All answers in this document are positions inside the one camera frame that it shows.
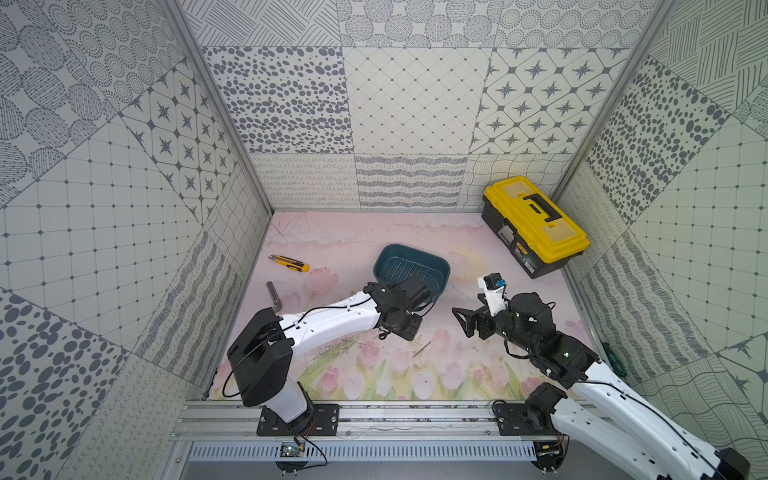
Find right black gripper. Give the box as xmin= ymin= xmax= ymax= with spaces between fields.
xmin=453 ymin=293 xmax=537 ymax=356

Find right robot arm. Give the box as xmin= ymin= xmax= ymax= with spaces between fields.
xmin=452 ymin=291 xmax=750 ymax=479

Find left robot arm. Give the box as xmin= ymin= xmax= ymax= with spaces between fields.
xmin=222 ymin=277 xmax=434 ymax=433

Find teal plastic storage box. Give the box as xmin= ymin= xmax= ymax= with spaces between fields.
xmin=373 ymin=243 xmax=451 ymax=299

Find pink floral table mat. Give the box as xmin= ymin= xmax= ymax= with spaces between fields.
xmin=234 ymin=212 xmax=592 ymax=401

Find yellow black toolbox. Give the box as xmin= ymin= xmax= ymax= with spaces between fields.
xmin=482 ymin=176 xmax=590 ymax=279

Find yellow utility knife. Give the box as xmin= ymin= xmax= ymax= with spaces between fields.
xmin=269 ymin=254 xmax=310 ymax=273

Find grey metal angle tool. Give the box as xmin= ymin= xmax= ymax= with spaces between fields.
xmin=266 ymin=281 xmax=282 ymax=313

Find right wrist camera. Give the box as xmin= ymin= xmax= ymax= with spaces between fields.
xmin=477 ymin=273 xmax=507 ymax=317

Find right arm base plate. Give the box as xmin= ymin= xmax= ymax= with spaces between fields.
xmin=491 ymin=400 xmax=563 ymax=437

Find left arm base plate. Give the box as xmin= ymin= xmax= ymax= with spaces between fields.
xmin=257 ymin=403 xmax=340 ymax=437

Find aluminium mounting rail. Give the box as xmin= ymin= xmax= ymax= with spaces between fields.
xmin=170 ymin=398 xmax=661 ymax=444

